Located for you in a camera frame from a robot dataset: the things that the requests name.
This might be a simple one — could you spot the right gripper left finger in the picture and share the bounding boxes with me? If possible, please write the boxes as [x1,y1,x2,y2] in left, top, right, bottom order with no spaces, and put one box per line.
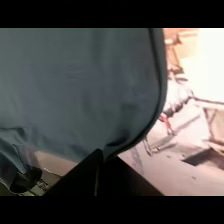
[42,148,102,197]

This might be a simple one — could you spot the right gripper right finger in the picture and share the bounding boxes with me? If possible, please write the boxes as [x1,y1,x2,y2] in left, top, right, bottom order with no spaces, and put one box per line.
[96,154,165,197]

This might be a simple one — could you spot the blue-grey garment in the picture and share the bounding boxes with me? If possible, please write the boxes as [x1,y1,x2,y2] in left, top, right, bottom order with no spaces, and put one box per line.
[0,27,169,192]

